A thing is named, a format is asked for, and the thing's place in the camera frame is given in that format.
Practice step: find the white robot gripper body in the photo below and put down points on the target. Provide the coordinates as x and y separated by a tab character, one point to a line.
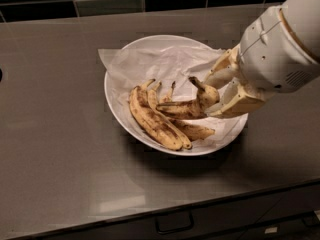
275	55

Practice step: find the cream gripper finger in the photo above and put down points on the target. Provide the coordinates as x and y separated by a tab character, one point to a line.
237	100
225	69

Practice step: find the spotted banana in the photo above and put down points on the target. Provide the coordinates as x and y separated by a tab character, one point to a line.
194	109
151	122
153	101
192	131

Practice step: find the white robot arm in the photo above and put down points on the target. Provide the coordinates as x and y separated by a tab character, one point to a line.
303	18

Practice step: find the white oval bowl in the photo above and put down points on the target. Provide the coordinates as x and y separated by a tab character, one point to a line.
120	97

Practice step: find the white crumpled paper liner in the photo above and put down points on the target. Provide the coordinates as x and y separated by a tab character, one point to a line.
160	64

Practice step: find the black drawer handle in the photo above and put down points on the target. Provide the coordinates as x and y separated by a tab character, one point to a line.
174	222

